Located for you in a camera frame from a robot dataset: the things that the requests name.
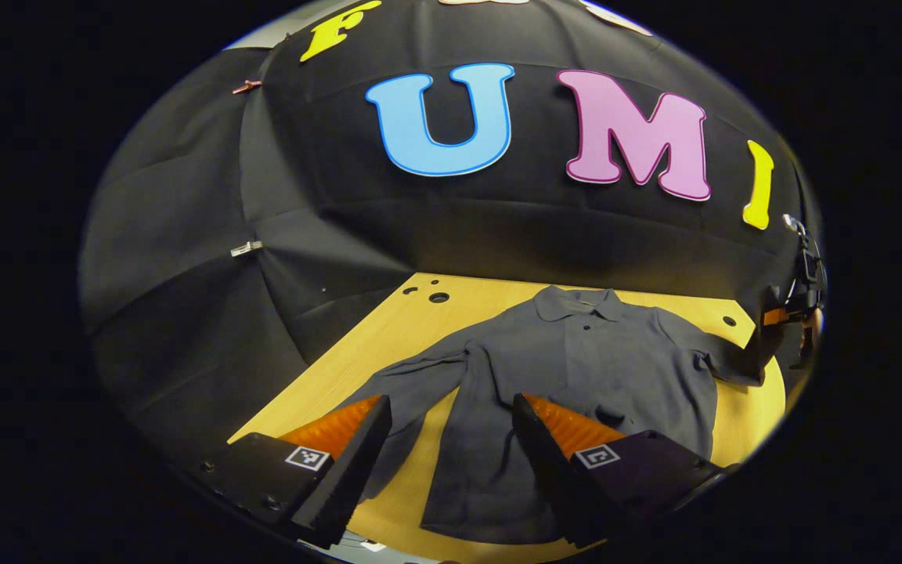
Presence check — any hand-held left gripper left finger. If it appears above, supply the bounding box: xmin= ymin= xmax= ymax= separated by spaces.
xmin=200 ymin=394 xmax=393 ymax=549

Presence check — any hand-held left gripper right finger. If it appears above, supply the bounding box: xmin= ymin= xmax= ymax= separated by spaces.
xmin=511 ymin=392 xmax=734 ymax=549

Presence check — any grey collared shirt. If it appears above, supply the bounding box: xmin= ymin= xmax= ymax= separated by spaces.
xmin=341 ymin=284 xmax=769 ymax=545

